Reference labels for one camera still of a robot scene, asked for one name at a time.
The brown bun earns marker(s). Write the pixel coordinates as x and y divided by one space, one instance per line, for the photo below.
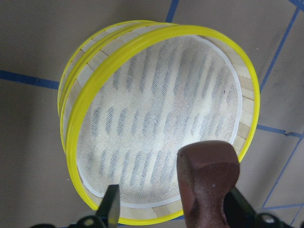
207 172

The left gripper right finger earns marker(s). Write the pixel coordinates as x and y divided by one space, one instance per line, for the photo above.
239 213

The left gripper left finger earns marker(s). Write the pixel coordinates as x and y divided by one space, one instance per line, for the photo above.
109 209

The yellow steamer layer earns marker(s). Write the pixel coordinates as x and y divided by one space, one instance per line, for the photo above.
120 33
130 112

